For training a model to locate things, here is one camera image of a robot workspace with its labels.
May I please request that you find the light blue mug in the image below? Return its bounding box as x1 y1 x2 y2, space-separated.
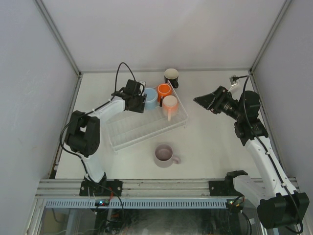
144 88 158 110

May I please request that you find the orange mug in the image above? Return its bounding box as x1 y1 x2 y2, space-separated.
156 83 172 107

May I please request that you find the pink mug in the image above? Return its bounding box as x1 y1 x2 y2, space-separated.
162 95 179 121

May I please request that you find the lilac mug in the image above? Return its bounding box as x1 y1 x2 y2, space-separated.
154 144 181 168

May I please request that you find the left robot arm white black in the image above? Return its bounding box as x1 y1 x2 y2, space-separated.
59 79 147 183

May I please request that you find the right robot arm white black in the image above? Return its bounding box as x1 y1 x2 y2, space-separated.
193 86 310 229

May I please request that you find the black mug cream inside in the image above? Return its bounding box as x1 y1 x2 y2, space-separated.
164 69 179 89

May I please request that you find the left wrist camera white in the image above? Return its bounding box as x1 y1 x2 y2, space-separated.
138 81 146 87

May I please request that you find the white wire dish rack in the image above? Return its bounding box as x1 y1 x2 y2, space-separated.
102 99 188 152

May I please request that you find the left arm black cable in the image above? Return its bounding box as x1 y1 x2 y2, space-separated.
58 62 137 191

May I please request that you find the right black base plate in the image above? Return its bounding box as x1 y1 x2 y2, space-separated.
208 180 236 196

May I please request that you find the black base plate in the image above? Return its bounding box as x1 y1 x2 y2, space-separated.
208 180 236 196
79 179 123 197

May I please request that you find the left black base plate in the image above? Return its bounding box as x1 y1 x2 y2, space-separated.
79 179 123 197

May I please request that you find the blue slotted cable duct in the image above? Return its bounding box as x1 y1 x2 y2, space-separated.
45 198 228 209

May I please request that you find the aluminium front frame rail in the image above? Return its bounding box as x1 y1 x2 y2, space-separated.
35 179 210 199

